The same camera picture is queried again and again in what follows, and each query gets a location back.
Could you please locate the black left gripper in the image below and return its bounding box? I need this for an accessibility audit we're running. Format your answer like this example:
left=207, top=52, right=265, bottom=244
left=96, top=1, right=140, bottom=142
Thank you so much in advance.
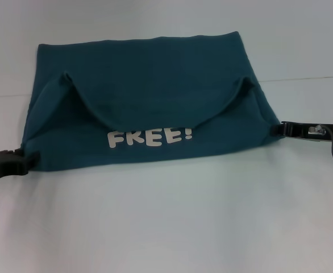
left=0, top=147, right=41, bottom=186

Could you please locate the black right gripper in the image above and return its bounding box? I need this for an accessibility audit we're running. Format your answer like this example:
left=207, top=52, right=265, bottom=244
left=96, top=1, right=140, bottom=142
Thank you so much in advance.
left=269, top=120, right=333, bottom=142

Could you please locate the teal blue shirt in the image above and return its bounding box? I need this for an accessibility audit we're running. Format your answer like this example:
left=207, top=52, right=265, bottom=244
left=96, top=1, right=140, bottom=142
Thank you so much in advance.
left=21, top=30, right=287, bottom=175

